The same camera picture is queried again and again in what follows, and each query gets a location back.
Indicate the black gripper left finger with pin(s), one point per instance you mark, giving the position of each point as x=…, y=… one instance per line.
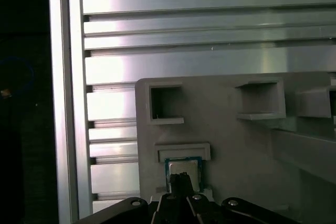
x=168, y=208

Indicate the small brown block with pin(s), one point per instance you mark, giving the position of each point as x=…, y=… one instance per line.
x=5, y=93

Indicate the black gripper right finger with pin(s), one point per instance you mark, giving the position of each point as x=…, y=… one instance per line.
x=195, y=208

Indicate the grey parts rack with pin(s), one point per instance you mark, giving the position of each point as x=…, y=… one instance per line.
x=223, y=142

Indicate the CPU with silver top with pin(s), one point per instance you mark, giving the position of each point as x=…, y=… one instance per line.
x=190, y=170

